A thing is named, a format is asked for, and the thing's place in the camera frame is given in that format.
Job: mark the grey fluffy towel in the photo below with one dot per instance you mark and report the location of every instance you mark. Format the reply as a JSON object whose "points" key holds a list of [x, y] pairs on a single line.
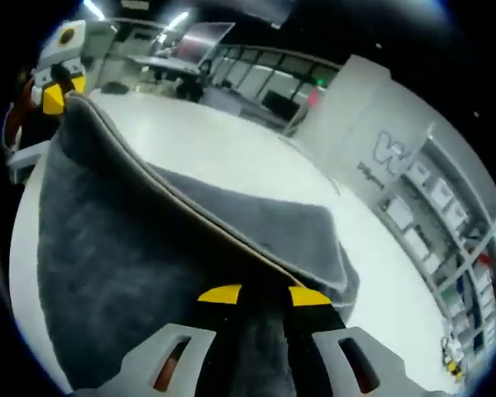
{"points": [[107, 256]]}

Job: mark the black rounded object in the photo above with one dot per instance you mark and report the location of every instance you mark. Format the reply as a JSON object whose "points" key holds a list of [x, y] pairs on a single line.
{"points": [[115, 87]]}

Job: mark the white office chair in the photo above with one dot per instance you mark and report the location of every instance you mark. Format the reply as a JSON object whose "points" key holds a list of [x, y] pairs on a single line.
{"points": [[29, 159]]}

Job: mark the grey desk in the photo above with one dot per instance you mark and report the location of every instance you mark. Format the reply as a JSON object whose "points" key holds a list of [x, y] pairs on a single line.
{"points": [[161, 62]]}

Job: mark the bright ceiling lamp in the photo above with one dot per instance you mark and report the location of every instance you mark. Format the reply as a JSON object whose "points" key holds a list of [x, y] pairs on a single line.
{"points": [[173, 27]]}

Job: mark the yellow black tool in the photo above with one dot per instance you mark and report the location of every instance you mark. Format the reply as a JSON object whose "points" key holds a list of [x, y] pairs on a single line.
{"points": [[452, 364]]}

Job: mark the standing display screen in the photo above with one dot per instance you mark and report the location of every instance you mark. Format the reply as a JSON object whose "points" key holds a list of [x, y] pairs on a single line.
{"points": [[204, 43]]}

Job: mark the row of white storage boxes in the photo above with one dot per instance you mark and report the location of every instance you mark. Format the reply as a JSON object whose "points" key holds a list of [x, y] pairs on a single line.
{"points": [[399, 213]]}

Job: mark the grey metal shelving rack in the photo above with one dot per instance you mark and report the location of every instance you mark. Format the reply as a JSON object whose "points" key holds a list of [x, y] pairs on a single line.
{"points": [[465, 266]]}

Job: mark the black monitor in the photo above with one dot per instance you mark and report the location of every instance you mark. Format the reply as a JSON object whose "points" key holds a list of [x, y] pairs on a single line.
{"points": [[281, 105]]}

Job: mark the green exit sign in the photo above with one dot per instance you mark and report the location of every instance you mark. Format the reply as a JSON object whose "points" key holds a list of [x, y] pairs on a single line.
{"points": [[320, 82]]}

